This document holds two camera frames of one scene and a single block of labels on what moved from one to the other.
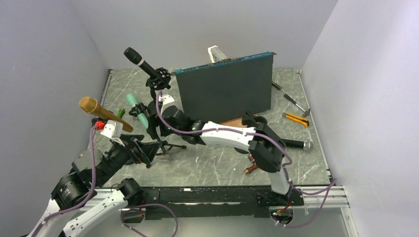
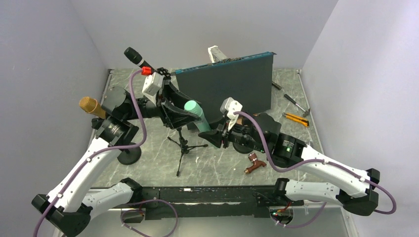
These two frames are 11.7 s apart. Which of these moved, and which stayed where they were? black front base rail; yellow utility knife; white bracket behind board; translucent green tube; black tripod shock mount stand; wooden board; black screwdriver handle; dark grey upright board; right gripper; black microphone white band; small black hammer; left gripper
Moved: black tripod shock mount stand; left gripper; right gripper; translucent green tube
Stayed: dark grey upright board; black microphone white band; black screwdriver handle; yellow utility knife; small black hammer; black front base rail; wooden board; white bracket behind board
